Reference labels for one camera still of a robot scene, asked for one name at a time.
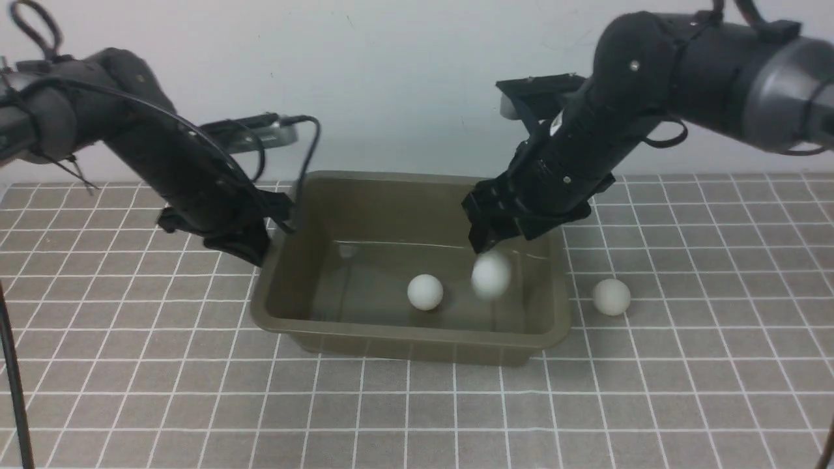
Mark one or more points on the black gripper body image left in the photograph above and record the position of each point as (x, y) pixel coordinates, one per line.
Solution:
(231, 222)

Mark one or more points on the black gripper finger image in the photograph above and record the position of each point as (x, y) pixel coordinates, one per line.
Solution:
(485, 235)

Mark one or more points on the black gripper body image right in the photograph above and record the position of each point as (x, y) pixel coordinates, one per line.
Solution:
(547, 192)

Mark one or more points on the white ball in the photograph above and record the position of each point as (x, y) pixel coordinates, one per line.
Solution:
(425, 292)
(611, 297)
(491, 275)

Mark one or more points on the olive green plastic bin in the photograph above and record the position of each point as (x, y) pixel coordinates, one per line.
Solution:
(338, 285)

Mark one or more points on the grey checked tablecloth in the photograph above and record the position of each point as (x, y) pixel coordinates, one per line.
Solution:
(136, 350)

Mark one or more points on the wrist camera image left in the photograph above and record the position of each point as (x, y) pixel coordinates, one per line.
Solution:
(250, 133)

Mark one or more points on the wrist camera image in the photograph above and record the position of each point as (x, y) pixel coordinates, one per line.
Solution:
(544, 96)
(250, 133)

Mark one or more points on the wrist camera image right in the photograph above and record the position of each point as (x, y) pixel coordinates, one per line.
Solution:
(544, 96)

